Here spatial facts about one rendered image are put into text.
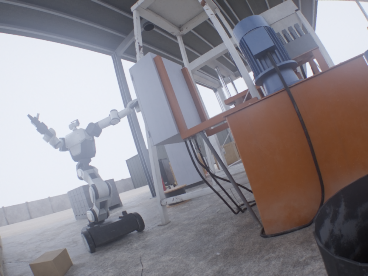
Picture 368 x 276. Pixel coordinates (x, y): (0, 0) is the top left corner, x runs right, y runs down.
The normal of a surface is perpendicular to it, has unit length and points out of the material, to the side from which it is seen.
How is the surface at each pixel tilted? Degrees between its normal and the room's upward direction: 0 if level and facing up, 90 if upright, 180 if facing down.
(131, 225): 90
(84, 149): 97
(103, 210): 61
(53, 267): 90
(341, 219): 81
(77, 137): 90
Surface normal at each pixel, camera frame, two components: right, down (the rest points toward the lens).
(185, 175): -0.22, -0.08
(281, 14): -0.54, 0.05
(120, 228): 0.65, -0.35
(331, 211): 0.29, -0.40
